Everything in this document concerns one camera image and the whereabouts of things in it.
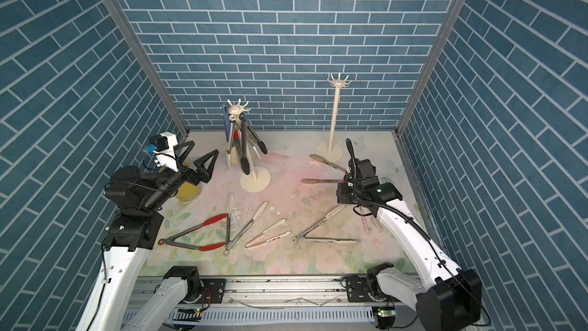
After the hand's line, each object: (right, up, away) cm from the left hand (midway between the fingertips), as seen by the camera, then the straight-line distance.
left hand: (212, 148), depth 61 cm
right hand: (+40, -15, +19) cm, 47 cm away
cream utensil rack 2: (+37, -1, +50) cm, 62 cm away
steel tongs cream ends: (+24, -33, +23) cm, 47 cm away
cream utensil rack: (+4, -14, +40) cm, 42 cm away
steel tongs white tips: (-2, -35, +21) cm, 41 cm away
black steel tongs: (+6, +6, +13) cm, 16 cm away
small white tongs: (+5, -36, +23) cm, 43 cm away
